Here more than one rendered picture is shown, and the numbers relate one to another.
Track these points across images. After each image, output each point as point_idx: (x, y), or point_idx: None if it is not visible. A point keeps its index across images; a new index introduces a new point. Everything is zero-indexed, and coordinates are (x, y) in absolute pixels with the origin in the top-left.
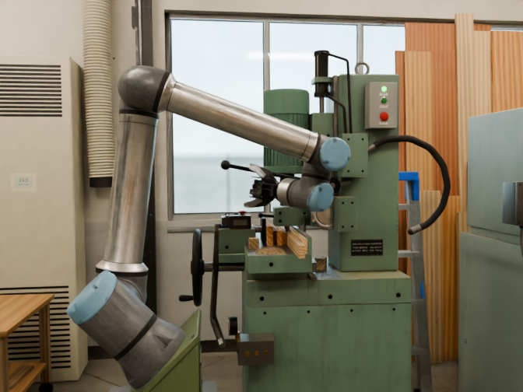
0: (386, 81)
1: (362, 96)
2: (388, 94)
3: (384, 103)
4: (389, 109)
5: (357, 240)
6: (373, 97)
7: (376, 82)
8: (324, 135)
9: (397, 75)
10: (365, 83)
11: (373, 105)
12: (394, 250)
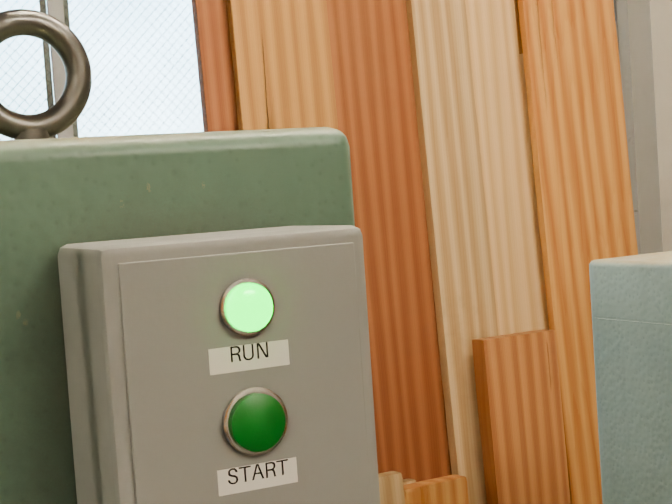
0: (248, 197)
1: (38, 355)
2: (296, 352)
3: (261, 448)
4: (314, 494)
5: None
6: (148, 405)
7: (160, 211)
8: None
9: (334, 143)
10: (59, 233)
11: (155, 484)
12: None
